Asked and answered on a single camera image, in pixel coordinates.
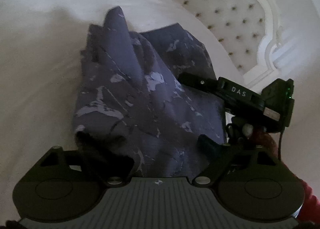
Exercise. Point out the cream tufted headboard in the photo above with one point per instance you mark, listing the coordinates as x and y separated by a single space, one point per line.
251 32

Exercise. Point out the purple marble pattern hoodie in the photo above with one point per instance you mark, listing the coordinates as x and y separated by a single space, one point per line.
132 114

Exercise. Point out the black camera box with cable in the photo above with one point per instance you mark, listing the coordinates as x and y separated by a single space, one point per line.
279 106

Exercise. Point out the red sleeve forearm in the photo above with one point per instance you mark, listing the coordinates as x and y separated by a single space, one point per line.
309 212

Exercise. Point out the white embroidered bedspread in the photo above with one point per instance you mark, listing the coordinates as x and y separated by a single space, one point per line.
41 75

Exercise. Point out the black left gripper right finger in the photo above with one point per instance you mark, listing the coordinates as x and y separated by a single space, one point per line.
249 182

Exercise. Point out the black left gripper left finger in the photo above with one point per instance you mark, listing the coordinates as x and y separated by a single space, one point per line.
66 184

